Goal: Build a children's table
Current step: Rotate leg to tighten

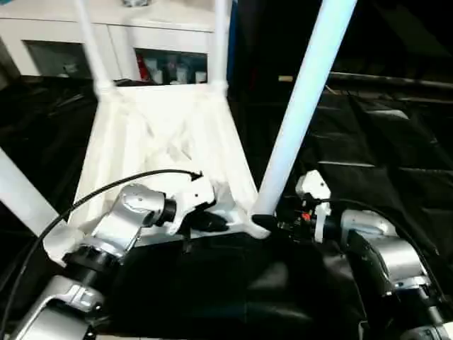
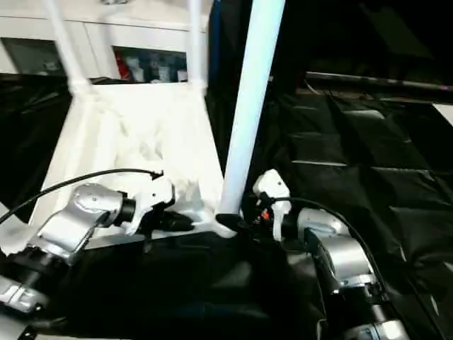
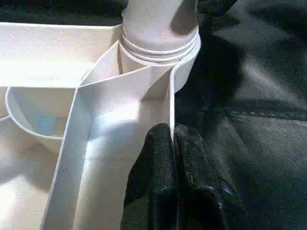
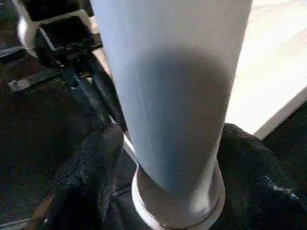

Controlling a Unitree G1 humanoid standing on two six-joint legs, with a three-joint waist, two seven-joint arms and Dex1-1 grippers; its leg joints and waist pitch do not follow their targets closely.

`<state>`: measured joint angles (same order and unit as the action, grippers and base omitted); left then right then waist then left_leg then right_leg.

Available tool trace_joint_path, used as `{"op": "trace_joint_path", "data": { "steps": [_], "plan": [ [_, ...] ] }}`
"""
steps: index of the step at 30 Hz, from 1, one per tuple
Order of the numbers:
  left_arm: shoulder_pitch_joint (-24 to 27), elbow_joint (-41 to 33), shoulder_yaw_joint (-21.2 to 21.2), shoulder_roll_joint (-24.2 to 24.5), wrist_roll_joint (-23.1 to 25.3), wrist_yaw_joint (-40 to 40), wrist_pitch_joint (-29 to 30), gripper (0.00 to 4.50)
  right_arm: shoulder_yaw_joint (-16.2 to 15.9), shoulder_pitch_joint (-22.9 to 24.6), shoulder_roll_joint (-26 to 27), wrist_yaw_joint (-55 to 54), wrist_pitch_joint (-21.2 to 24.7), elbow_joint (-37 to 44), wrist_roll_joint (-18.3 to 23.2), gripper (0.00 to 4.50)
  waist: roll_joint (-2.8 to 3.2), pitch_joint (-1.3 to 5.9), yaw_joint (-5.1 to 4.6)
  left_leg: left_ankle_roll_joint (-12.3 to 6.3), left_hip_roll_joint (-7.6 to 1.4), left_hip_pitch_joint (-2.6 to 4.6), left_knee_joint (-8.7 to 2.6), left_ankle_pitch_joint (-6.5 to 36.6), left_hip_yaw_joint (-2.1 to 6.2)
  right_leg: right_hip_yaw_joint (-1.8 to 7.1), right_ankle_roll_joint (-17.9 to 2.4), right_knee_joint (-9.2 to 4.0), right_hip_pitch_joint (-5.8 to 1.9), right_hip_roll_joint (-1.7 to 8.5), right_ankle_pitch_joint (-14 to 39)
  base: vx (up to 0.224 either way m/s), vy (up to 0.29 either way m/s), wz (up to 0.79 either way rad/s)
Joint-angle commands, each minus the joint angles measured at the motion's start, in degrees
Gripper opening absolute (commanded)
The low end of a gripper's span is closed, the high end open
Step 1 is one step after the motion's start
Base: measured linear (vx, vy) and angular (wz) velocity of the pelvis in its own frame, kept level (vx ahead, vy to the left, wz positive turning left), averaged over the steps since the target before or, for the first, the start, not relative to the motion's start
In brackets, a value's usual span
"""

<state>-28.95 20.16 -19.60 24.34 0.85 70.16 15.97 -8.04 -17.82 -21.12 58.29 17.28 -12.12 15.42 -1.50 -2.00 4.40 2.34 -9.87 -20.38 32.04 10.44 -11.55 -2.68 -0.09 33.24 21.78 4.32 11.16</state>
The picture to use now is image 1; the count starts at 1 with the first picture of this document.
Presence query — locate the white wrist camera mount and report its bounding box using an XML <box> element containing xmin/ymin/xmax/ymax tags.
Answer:
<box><xmin>166</xmin><ymin>173</ymin><xmax>217</xmax><ymax>237</ymax></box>
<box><xmin>295</xmin><ymin>169</ymin><xmax>333</xmax><ymax>244</ymax></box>

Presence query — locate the white plastic table top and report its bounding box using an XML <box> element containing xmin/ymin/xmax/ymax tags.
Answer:
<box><xmin>44</xmin><ymin>83</ymin><xmax>273</xmax><ymax>268</ymax></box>

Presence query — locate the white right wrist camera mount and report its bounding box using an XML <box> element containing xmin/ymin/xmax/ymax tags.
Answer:
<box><xmin>295</xmin><ymin>169</ymin><xmax>333</xmax><ymax>244</ymax></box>

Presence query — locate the long dark metal rod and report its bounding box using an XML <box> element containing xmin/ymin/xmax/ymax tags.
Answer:
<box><xmin>328</xmin><ymin>72</ymin><xmax>453</xmax><ymax>91</ymax></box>

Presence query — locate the black plastic table mat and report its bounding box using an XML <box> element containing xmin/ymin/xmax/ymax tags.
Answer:
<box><xmin>0</xmin><ymin>72</ymin><xmax>453</xmax><ymax>337</ymax></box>

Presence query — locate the white glass-door cabinet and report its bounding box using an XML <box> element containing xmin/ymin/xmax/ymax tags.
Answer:
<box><xmin>0</xmin><ymin>0</ymin><xmax>234</xmax><ymax>86</ymax></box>

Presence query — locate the large black backdrop sheet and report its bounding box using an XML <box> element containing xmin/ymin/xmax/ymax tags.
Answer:
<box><xmin>229</xmin><ymin>0</ymin><xmax>453</xmax><ymax>81</ymax></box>

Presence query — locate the red cabinet item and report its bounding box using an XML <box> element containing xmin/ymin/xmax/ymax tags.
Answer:
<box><xmin>136</xmin><ymin>55</ymin><xmax>148</xmax><ymax>81</ymax></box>

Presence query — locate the white plastic table leg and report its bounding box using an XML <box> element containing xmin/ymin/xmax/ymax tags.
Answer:
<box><xmin>0</xmin><ymin>147</ymin><xmax>70</xmax><ymax>242</ymax></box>
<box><xmin>249</xmin><ymin>0</ymin><xmax>358</xmax><ymax>222</ymax></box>
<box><xmin>211</xmin><ymin>0</ymin><xmax>231</xmax><ymax>89</ymax></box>
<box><xmin>72</xmin><ymin>0</ymin><xmax>115</xmax><ymax>89</ymax></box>

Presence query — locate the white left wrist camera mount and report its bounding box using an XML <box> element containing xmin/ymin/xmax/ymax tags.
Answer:
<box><xmin>166</xmin><ymin>173</ymin><xmax>217</xmax><ymax>237</ymax></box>

